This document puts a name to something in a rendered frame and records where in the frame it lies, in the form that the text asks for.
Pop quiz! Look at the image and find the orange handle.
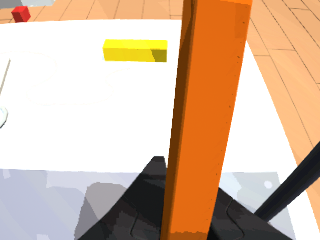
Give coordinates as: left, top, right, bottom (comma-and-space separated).
160, 0, 252, 240

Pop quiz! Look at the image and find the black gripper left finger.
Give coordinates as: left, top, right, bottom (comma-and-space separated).
79, 156, 167, 240

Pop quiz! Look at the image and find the yellow rectangular block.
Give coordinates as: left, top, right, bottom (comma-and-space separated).
101, 39, 167, 63

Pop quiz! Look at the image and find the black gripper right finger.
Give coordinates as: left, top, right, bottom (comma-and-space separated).
207, 187, 293, 240

